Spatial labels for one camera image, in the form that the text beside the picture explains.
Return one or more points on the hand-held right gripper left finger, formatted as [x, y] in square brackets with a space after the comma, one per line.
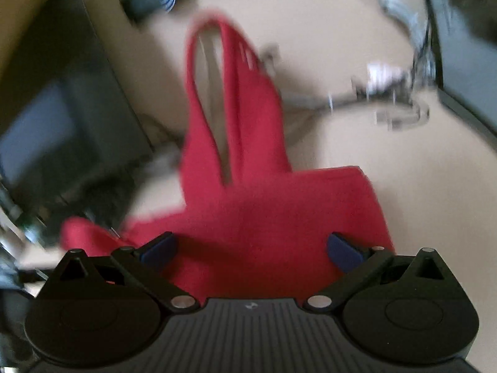
[158, 251]

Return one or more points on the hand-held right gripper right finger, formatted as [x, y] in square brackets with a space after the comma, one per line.
[343, 254]

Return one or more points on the red fleece garment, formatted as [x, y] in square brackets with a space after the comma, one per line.
[252, 221]

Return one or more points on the dark monitor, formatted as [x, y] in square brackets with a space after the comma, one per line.
[70, 105]

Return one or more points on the glass-sided computer case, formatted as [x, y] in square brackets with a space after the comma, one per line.
[466, 39]

